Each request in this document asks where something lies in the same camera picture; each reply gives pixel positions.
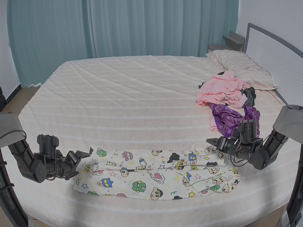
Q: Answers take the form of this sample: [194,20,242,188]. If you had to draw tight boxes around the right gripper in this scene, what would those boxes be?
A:
[206,136,240,156]

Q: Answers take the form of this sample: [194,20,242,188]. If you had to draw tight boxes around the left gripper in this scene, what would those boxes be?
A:
[58,147,93,177]

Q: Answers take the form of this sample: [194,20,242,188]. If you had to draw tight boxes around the white printed pyjama top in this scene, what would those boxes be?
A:
[74,144,241,201]

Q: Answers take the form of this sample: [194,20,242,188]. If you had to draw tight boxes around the bed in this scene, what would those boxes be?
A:
[18,22,303,227]

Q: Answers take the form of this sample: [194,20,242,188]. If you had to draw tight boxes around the pale pink garment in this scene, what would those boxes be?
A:
[209,116,220,131]

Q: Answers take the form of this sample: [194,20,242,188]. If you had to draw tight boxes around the purple satin garment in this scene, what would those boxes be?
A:
[209,103,261,138]

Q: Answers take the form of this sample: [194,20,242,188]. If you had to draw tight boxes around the dark grey garment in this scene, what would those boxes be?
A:
[241,87,256,108]

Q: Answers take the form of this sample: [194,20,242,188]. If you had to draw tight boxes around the black garment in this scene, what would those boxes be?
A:
[198,71,226,89]

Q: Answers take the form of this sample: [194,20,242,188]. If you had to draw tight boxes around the cream pillow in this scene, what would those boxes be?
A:
[205,50,278,90]

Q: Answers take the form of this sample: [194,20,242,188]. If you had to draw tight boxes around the dark grey chair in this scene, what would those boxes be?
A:
[0,87,6,112]

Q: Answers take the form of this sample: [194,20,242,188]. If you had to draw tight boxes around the grey bedside table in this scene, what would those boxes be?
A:
[208,30,245,54]

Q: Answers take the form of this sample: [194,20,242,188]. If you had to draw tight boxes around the blue-green curtain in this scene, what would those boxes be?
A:
[7,0,238,87]

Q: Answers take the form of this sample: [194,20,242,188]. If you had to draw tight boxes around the black cable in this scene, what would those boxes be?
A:
[228,155,247,168]

